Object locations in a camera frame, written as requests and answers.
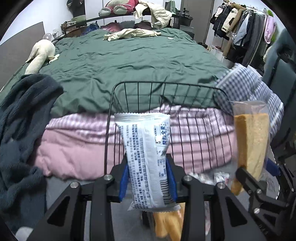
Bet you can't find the bagged toast slice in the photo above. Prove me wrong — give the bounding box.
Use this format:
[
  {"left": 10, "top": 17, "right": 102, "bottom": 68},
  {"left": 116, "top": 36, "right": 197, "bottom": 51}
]
[{"left": 232, "top": 101, "right": 270, "bottom": 181}]

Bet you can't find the grey white snack packet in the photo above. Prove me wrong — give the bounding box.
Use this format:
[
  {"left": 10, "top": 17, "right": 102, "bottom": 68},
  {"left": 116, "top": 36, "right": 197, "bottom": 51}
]
[{"left": 114, "top": 113, "right": 180, "bottom": 212}]

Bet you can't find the pink checked quilt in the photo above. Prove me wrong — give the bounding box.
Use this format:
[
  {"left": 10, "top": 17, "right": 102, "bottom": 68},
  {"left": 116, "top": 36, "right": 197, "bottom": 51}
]
[{"left": 34, "top": 104, "right": 239, "bottom": 181}]

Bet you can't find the bagged toast below gripper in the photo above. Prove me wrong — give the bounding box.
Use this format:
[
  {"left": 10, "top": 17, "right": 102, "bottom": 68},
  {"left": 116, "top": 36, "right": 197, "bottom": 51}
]
[{"left": 153, "top": 203, "right": 185, "bottom": 240}]

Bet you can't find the blue checked quilt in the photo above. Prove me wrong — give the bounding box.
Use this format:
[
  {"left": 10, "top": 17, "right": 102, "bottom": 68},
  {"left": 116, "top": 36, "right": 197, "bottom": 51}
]
[{"left": 214, "top": 64, "right": 284, "bottom": 138}]

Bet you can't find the green duvet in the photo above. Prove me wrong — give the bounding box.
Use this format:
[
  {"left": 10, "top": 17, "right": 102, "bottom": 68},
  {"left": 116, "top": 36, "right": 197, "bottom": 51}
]
[{"left": 0, "top": 27, "right": 230, "bottom": 118}]

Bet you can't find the dark blue fleece blanket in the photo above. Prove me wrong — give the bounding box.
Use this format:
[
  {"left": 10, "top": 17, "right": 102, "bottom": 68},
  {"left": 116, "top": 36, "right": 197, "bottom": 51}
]
[{"left": 1, "top": 74, "right": 63, "bottom": 233}]

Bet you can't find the clothes rack with clothes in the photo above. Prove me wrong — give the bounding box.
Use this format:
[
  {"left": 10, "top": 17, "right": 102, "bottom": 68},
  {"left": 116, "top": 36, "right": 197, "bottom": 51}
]
[{"left": 209, "top": 1, "right": 278, "bottom": 71}]

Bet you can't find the cream plush toy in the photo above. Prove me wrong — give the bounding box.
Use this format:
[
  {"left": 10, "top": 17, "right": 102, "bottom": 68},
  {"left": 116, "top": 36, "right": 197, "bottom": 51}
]
[{"left": 25, "top": 39, "right": 60, "bottom": 75}]

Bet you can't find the cream garment on bed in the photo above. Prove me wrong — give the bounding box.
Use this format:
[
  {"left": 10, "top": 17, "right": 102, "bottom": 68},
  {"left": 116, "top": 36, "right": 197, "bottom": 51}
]
[{"left": 103, "top": 28, "right": 162, "bottom": 42}]

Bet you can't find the white jacket on shelf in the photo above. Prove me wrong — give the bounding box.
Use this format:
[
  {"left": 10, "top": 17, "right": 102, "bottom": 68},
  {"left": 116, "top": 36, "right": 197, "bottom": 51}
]
[{"left": 133, "top": 1, "right": 173, "bottom": 29}]

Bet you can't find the pink plush toy on shelf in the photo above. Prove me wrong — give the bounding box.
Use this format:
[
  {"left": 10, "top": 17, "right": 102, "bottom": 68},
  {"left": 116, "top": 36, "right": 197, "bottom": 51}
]
[{"left": 98, "top": 0, "right": 138, "bottom": 17}]

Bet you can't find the black wire basket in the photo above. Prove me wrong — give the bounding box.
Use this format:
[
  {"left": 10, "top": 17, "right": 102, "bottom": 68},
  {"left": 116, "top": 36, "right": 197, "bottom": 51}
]
[{"left": 104, "top": 81, "right": 237, "bottom": 174}]

